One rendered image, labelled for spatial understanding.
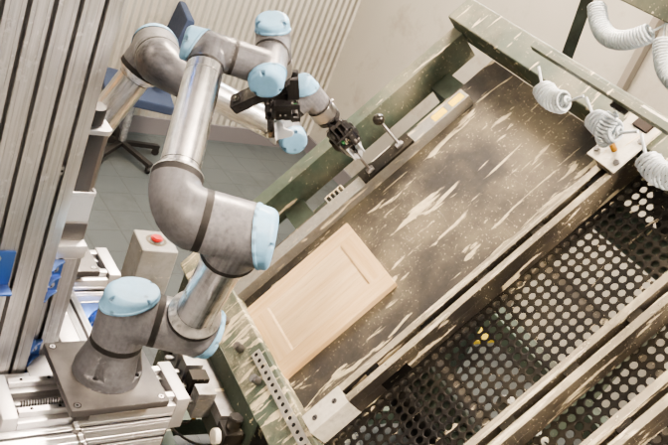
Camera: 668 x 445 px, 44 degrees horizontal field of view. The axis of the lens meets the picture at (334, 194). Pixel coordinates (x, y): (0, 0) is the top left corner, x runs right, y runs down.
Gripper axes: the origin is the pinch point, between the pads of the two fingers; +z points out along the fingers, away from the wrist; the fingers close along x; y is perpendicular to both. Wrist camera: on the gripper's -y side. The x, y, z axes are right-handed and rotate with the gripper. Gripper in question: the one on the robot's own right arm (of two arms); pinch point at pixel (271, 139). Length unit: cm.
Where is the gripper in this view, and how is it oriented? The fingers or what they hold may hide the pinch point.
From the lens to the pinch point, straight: 200.6
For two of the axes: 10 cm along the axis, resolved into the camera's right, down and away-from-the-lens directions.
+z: 0.0, 6.7, 7.4
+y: 10.0, -0.5, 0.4
